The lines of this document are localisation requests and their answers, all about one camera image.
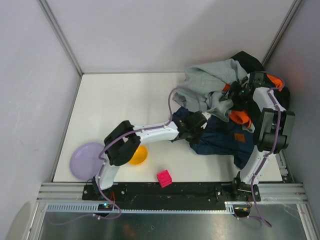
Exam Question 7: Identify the black cloth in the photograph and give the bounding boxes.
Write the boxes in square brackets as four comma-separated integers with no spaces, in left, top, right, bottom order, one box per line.
[231,51,291,126]

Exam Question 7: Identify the grey cloth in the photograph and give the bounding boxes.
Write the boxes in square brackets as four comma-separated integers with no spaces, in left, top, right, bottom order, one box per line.
[172,58,248,123]

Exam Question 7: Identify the dark blue cloth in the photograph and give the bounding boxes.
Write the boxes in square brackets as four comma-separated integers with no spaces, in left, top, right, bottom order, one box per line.
[172,107,254,169]

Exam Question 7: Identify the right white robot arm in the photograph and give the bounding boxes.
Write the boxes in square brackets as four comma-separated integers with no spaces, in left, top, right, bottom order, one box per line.
[226,71,295,201]

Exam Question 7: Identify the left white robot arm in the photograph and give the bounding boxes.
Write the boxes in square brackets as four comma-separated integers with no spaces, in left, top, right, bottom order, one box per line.
[94,111,211,191]

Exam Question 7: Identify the orange cloth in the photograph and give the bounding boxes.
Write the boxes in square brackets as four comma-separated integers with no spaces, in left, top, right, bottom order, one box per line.
[219,72,285,129]

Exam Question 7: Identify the yellow plastic bowl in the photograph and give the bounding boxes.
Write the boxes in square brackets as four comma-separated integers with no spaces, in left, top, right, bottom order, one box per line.
[128,145,148,166]

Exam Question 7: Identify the pink cube block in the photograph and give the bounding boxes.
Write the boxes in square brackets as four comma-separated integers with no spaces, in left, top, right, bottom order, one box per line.
[156,170,173,188]

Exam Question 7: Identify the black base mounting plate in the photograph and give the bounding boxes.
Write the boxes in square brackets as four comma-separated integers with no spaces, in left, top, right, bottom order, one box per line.
[82,182,261,210]

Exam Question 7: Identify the purple plastic plate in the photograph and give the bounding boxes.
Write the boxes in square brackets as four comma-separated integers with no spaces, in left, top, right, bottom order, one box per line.
[69,142,104,181]

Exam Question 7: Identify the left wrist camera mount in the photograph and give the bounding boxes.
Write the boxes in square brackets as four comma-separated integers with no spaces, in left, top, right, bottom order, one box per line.
[202,112,212,122]

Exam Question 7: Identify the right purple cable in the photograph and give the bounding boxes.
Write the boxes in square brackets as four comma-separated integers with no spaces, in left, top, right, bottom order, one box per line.
[251,72,286,228]

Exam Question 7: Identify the purple cable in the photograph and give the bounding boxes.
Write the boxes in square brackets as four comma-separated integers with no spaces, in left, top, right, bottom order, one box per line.
[251,72,286,228]
[47,86,202,226]

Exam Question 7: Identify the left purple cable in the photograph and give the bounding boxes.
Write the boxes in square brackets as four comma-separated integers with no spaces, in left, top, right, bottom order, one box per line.
[47,86,202,226]

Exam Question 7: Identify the grey slotted cable duct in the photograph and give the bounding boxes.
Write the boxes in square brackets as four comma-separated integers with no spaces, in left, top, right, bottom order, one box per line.
[46,202,250,214]

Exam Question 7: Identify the right aluminium corner post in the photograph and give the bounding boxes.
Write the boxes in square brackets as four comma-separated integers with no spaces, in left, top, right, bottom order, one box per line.
[261,0,305,68]

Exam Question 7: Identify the aluminium corner post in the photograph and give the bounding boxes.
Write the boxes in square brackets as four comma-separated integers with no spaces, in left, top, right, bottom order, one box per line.
[37,0,84,77]
[261,0,305,68]

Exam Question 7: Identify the aluminium frame rail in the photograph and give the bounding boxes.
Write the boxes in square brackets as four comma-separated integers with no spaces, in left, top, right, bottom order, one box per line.
[27,149,320,240]

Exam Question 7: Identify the left aluminium corner post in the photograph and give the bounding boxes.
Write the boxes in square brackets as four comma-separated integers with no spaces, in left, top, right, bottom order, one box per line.
[37,0,84,77]

